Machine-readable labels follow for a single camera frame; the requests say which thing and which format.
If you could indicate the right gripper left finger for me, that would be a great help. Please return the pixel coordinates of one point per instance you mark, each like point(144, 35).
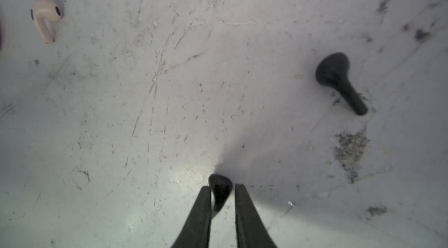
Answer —
point(196, 230)

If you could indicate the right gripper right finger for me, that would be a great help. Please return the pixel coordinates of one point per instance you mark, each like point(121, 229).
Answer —
point(250, 230)

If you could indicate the black earbud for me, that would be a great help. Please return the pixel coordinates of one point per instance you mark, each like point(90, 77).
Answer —
point(221, 188)
point(333, 72)

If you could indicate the pink earbud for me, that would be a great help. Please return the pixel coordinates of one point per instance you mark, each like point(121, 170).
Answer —
point(45, 10)

